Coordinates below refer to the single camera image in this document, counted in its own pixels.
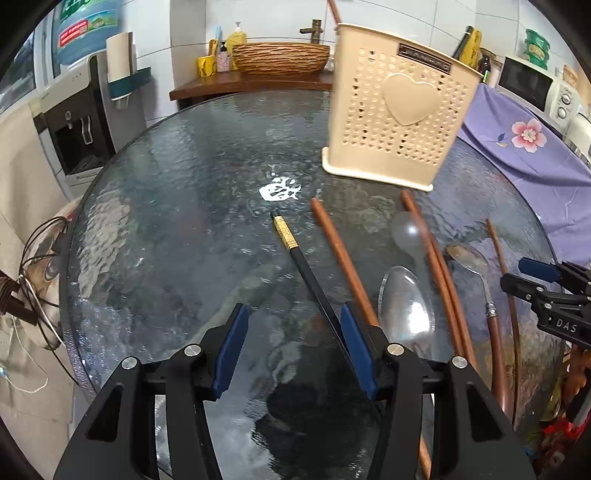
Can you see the small translucent spoon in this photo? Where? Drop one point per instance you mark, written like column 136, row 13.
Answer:
column 406, row 230

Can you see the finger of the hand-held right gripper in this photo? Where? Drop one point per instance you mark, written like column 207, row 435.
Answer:
column 538, row 268
column 521, row 285

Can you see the pile of colourful packets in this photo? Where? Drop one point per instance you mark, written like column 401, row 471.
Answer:
column 561, row 415

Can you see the yellow soap pump bottle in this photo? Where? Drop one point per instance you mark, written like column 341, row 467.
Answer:
column 236, row 37

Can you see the yellow roll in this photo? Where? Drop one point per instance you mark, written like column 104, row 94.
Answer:
column 473, row 48

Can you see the purple floral cloth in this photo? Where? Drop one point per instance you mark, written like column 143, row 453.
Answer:
column 508, row 157

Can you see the pink patterned bottle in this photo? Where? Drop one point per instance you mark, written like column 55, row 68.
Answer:
column 223, row 60

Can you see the yellow mug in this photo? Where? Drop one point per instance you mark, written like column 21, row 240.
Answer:
column 207, row 67

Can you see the shiny metal spoon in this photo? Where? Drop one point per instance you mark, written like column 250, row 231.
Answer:
column 406, row 309

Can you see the teal cup holder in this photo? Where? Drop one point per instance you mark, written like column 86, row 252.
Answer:
column 134, row 81

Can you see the white paper cup stack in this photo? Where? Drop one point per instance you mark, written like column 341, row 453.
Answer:
column 119, row 55

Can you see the dark wooden counter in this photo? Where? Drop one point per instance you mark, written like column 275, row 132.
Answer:
column 221, row 85

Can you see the dark brown wooden stick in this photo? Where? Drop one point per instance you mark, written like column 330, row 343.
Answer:
column 18, row 304

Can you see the black chopstick with gold end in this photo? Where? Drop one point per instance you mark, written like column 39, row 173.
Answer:
column 304, row 267

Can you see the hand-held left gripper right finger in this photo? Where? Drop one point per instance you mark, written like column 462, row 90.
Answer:
column 358, row 355

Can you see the thin brown wooden chopstick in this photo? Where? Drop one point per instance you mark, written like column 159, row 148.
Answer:
column 501, row 263

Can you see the white round basin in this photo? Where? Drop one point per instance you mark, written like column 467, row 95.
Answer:
column 48, row 277

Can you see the beige perforated utensil holder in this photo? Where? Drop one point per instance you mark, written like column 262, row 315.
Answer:
column 369, row 138

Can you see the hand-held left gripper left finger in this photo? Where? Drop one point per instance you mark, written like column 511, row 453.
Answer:
column 231, row 355

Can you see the white microwave oven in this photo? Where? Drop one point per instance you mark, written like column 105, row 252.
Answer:
column 526, row 85

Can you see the dark glass bottle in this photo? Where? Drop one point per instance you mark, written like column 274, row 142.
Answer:
column 485, row 69

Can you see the woven brown wash basin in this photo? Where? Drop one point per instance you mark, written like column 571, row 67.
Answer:
column 281, row 57

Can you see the grey water dispenser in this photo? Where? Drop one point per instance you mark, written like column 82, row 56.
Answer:
column 78, row 129

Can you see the stack of green noodle bowls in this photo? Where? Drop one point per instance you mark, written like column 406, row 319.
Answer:
column 536, row 48

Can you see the bronze faucet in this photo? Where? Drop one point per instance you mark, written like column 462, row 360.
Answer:
column 314, row 30

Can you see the blue water jug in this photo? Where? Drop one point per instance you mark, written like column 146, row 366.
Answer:
column 87, row 32

